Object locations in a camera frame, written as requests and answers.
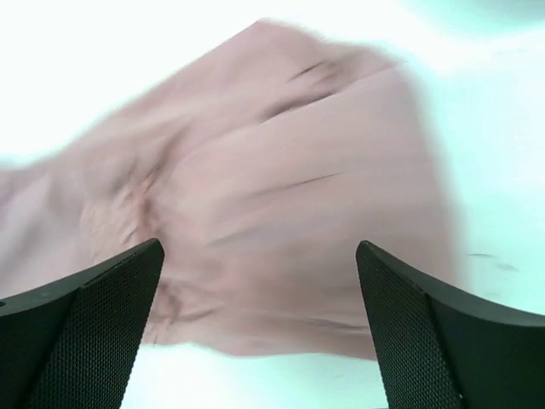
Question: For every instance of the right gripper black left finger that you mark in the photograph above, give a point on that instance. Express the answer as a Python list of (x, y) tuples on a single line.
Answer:
[(72, 343)]

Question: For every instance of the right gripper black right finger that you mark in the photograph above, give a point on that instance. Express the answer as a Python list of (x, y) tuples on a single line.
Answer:
[(439, 347)]

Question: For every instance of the pink trousers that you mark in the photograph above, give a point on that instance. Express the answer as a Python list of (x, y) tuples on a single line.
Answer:
[(260, 167)]

